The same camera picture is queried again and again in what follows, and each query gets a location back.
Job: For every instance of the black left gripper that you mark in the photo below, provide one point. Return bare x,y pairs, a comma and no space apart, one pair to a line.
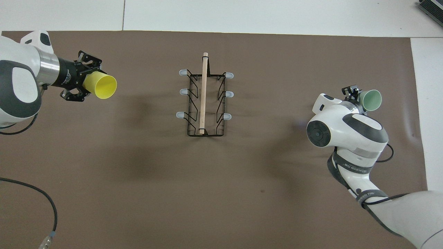
69,76

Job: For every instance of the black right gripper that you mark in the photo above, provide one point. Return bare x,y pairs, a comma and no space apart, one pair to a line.
357,105

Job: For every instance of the pale green plastic cup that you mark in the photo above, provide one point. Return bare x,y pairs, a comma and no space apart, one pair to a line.
372,100

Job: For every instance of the yellow plastic cup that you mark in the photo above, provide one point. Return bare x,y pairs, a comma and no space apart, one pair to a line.
104,86

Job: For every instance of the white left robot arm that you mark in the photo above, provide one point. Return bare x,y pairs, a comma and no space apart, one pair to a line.
17,83

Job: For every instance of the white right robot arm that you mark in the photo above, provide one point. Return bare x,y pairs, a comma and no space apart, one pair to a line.
346,128

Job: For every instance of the grey ribbed device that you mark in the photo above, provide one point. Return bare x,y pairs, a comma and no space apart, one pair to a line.
432,7

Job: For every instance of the brown table mat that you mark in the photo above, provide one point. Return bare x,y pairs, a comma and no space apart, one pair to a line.
173,180

